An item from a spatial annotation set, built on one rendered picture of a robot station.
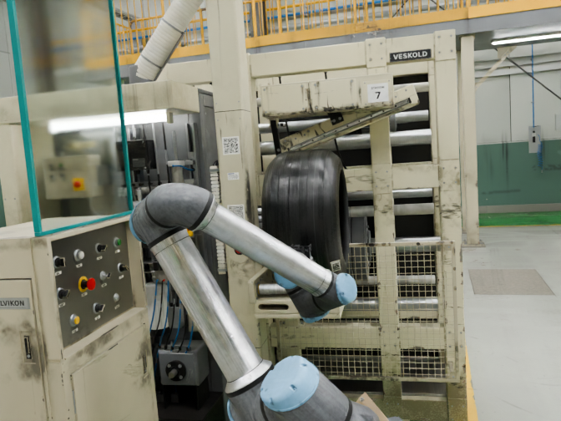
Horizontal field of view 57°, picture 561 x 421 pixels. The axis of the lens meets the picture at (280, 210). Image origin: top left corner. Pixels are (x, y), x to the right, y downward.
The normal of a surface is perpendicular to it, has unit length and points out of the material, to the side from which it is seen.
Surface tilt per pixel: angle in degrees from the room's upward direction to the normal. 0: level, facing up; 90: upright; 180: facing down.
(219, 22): 90
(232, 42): 90
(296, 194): 64
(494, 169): 90
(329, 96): 90
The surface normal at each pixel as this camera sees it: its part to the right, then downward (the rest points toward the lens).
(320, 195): 0.04, -0.30
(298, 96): -0.22, 0.11
